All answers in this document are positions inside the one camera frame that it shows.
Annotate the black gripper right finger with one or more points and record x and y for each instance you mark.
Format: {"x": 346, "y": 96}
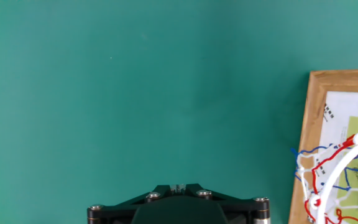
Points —
{"x": 241, "y": 205}

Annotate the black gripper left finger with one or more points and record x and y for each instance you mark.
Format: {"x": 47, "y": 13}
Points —
{"x": 126, "y": 207}

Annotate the green table mat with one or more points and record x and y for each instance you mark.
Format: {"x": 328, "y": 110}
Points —
{"x": 135, "y": 93}

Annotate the white hoop with net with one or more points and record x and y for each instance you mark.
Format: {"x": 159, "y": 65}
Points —
{"x": 337, "y": 168}

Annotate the wooden-framed mini basketball hoop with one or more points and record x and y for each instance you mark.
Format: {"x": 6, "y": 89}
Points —
{"x": 309, "y": 124}

